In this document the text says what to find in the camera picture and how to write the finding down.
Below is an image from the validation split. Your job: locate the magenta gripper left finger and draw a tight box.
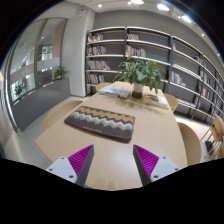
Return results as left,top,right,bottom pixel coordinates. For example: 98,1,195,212
47,145,94,187

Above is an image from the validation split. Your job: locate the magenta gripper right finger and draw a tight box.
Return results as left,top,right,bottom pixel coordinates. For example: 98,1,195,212
133,145,179,186

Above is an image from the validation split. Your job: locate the zigzag patterned folded towel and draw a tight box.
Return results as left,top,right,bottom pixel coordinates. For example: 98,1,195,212
64,106,135,142

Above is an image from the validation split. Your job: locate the wooden chair right near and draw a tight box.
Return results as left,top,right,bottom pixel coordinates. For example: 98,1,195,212
178,122,201,165

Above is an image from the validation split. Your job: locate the stack of books right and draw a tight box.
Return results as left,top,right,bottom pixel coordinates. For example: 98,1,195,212
142,93,169,109

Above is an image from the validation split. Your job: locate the green potted plant white pot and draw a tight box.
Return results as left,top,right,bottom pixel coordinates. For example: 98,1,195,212
114,56,165,99

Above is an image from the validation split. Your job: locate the small plant on partition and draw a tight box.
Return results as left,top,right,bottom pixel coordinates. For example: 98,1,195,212
54,66,69,80

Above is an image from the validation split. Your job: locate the large grey bookshelf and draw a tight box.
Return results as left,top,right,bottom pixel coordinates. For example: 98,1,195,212
85,26,224,124

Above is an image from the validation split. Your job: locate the small plant by window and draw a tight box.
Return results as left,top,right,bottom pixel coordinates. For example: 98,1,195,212
14,84,25,97

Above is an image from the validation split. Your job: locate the wooden frame chair far right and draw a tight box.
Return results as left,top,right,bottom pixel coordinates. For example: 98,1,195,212
201,115,224,159

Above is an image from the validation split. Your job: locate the grey low partition wall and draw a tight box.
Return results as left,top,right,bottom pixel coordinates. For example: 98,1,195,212
12,78,70,131

